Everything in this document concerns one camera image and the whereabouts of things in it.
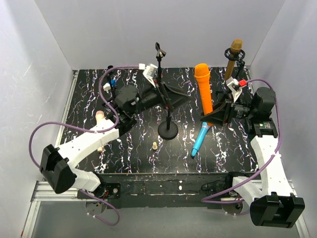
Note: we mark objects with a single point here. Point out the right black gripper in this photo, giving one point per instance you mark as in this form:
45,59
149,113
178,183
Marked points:
229,110

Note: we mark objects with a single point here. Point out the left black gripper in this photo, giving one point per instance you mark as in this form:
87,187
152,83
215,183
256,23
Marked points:
162,92

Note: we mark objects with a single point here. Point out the blue microphone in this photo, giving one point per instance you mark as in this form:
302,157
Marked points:
204,129

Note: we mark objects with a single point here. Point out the round-base mic stand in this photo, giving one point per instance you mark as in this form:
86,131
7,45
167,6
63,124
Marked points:
168,129
160,54

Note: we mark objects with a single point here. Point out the orange microphone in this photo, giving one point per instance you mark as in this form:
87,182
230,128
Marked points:
202,77

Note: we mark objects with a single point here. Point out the tripod shock-mount mic stand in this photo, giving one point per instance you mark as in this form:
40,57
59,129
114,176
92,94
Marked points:
227,94

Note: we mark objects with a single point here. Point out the gold microphone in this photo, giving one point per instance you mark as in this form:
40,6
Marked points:
233,54

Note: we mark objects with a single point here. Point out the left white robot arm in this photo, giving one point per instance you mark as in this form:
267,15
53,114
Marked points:
58,165

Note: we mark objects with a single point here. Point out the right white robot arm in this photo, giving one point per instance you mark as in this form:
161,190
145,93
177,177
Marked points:
267,192

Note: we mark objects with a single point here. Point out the left tripod clip stand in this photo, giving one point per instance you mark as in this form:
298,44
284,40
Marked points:
110,81

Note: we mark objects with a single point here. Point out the black marbled table mat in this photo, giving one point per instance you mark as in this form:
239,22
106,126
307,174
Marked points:
224,149

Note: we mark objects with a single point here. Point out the small beige adapter piece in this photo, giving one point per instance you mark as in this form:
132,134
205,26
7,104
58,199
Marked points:
154,146

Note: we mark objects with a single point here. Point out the pink microphone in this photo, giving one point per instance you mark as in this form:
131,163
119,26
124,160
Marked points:
99,116

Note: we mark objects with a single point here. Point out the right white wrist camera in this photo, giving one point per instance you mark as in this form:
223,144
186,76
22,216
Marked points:
236,87

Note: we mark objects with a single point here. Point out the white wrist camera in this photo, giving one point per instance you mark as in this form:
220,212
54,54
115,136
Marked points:
236,87
149,72

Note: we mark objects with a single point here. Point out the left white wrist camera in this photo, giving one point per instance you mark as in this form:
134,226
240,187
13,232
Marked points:
149,72

